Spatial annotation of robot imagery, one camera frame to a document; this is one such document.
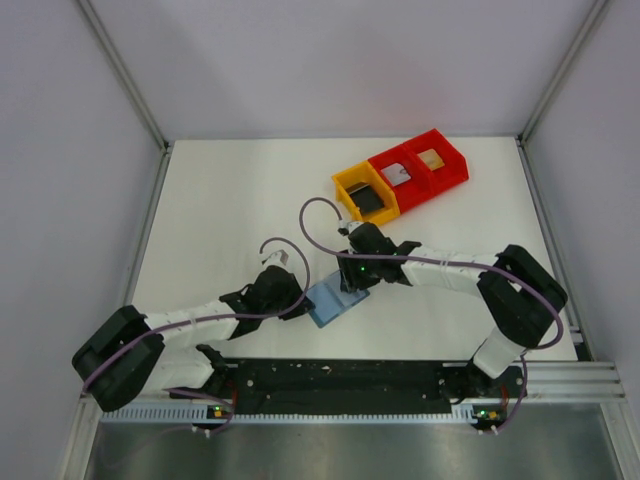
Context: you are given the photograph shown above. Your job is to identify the blue leather card holder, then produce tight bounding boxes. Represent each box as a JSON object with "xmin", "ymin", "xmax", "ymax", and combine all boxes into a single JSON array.
[{"xmin": 307, "ymin": 271, "xmax": 370, "ymax": 329}]

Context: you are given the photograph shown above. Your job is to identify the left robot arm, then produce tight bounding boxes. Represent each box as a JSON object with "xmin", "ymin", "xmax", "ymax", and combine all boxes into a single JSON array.
[{"xmin": 71, "ymin": 263, "xmax": 315, "ymax": 412}]

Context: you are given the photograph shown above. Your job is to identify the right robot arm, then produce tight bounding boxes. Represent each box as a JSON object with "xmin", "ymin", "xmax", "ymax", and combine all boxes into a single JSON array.
[{"xmin": 337, "ymin": 221, "xmax": 568, "ymax": 380}]

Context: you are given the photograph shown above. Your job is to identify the black card in yellow bin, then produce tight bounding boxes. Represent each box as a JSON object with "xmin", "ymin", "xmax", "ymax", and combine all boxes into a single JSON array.
[{"xmin": 347, "ymin": 183, "xmax": 384, "ymax": 216}]

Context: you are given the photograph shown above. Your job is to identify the silver card in red bin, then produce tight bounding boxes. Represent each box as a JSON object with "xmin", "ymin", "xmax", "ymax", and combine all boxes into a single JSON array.
[{"xmin": 381, "ymin": 163, "xmax": 412, "ymax": 187}]

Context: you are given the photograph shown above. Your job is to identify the gold card in red bin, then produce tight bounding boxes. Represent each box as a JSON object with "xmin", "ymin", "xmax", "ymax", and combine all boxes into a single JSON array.
[{"xmin": 418, "ymin": 149, "xmax": 444, "ymax": 171}]

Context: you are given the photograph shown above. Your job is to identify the middle red plastic bin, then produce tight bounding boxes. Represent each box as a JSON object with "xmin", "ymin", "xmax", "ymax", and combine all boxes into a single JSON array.
[{"xmin": 368, "ymin": 145, "xmax": 435, "ymax": 214}]

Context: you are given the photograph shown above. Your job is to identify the red plastic bin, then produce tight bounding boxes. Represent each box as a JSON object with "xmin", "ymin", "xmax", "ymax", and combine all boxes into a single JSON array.
[
  {"xmin": 368, "ymin": 145, "xmax": 435, "ymax": 214},
  {"xmin": 403, "ymin": 129, "xmax": 469, "ymax": 195}
]

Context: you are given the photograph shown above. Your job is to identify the yellow plastic bin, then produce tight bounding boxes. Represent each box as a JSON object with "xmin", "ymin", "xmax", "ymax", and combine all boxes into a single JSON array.
[{"xmin": 332, "ymin": 161, "xmax": 400, "ymax": 226}]

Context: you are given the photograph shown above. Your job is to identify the far red plastic bin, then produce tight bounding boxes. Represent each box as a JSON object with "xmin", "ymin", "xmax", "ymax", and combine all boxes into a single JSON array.
[{"xmin": 403, "ymin": 129, "xmax": 469, "ymax": 195}]

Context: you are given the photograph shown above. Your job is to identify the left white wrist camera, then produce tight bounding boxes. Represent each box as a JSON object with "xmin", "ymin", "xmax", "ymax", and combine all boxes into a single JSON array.
[{"xmin": 261, "ymin": 249, "xmax": 289, "ymax": 269}]

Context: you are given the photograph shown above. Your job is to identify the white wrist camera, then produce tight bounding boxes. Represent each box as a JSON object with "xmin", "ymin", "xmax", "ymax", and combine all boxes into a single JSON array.
[
  {"xmin": 261, "ymin": 249, "xmax": 289, "ymax": 269},
  {"xmin": 338, "ymin": 219, "xmax": 363, "ymax": 237}
]

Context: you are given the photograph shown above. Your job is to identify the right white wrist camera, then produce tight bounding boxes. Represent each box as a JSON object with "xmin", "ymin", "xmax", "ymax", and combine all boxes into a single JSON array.
[{"xmin": 338, "ymin": 219, "xmax": 363, "ymax": 237}]

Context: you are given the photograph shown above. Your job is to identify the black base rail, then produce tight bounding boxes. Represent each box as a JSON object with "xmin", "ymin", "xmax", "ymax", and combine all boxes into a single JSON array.
[{"xmin": 201, "ymin": 358, "xmax": 524, "ymax": 416}]

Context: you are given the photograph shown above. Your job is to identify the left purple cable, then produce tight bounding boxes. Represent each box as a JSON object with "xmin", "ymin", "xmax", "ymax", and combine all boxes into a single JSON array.
[{"xmin": 82, "ymin": 237, "xmax": 311, "ymax": 441}]

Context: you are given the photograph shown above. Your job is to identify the purple cable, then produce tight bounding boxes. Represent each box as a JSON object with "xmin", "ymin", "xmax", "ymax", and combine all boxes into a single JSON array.
[
  {"xmin": 298, "ymin": 198, "xmax": 564, "ymax": 436},
  {"xmin": 82, "ymin": 237, "xmax": 311, "ymax": 441}
]

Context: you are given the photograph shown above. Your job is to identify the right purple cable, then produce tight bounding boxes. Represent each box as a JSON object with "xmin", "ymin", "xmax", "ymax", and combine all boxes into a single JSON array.
[{"xmin": 298, "ymin": 198, "xmax": 564, "ymax": 436}]

